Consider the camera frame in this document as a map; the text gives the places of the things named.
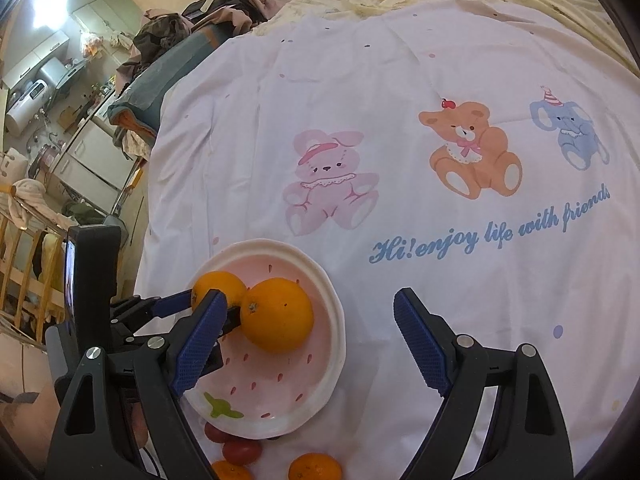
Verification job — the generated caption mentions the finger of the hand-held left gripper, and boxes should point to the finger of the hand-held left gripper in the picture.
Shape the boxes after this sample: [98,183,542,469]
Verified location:
[111,289,200,324]
[197,306,245,376]

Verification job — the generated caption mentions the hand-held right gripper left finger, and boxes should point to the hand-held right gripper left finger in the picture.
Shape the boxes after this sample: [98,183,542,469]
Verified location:
[47,289,228,480]

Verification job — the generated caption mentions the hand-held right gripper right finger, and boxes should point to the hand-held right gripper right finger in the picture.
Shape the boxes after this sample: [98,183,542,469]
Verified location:
[392,287,576,480]

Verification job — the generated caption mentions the small tangerine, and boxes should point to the small tangerine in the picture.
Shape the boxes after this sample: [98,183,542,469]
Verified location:
[191,271,248,313]
[210,460,255,480]
[288,452,343,480]

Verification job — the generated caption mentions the large orange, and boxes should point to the large orange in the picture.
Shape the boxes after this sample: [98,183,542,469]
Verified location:
[240,277,315,352]

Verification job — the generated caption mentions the white pink strawberry print plate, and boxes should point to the white pink strawberry print plate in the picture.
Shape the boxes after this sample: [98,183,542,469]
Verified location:
[182,237,347,436]

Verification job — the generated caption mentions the wooden chair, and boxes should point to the wooden chair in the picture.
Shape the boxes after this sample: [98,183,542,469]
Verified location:
[0,185,71,346]

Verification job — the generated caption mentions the beige towel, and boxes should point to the beige towel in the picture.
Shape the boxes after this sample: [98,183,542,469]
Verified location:
[11,179,52,227]

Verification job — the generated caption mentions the white base cabinets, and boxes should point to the white base cabinets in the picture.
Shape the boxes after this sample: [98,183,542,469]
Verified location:
[50,92,136,206]

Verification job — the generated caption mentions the white cartoon animal printed blanket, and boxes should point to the white cartoon animal printed blanket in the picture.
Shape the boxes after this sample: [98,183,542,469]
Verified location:
[132,0,640,480]

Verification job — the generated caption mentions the floral cloth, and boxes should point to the floral cloth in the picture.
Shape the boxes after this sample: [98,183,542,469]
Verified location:
[112,117,161,161]

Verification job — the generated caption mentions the white kitchen appliance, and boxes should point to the white kitchen appliance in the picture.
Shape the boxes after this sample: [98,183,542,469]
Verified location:
[5,80,51,136]

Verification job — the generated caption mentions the teal cushion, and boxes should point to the teal cushion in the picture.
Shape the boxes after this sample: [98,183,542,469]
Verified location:
[107,25,236,126]

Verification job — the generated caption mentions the orange plastic bag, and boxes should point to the orange plastic bag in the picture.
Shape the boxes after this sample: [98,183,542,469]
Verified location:
[80,31,104,57]

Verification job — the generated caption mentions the pile of clothes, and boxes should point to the pile of clothes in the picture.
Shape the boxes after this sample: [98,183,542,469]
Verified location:
[117,0,286,66]

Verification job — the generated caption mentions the white wall cabinets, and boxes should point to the white wall cabinets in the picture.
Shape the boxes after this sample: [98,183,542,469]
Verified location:
[2,0,121,78]

